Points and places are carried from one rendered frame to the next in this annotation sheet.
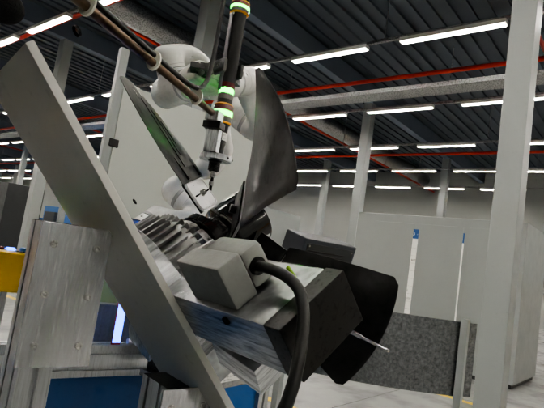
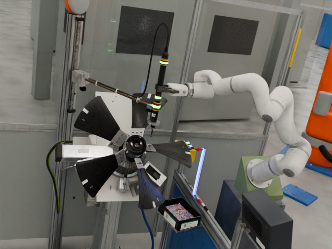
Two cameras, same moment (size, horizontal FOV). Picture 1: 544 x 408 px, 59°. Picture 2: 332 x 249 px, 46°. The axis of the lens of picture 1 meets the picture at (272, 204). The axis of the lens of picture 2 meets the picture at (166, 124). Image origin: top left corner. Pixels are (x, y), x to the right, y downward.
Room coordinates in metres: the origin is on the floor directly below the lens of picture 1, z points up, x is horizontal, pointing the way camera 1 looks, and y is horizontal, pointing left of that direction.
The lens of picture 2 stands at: (1.72, -1.84, 2.10)
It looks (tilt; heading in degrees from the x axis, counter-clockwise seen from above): 20 degrees down; 107
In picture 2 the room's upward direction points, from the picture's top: 10 degrees clockwise
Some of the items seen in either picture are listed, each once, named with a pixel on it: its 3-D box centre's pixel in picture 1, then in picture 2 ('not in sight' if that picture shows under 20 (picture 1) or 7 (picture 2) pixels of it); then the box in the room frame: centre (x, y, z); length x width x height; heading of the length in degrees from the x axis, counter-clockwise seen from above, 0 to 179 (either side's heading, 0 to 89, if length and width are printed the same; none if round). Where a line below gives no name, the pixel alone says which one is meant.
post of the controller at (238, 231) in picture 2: not in sight; (237, 234); (1.66, -0.05, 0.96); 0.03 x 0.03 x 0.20; 38
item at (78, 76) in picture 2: not in sight; (80, 76); (0.44, 0.32, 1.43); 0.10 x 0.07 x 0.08; 163
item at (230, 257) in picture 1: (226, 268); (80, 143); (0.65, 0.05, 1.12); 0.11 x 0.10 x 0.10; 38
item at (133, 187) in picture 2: not in sight; (137, 188); (1.02, 0.12, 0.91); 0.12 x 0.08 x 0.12; 128
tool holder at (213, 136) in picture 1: (217, 138); (153, 114); (1.03, 0.14, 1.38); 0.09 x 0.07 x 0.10; 163
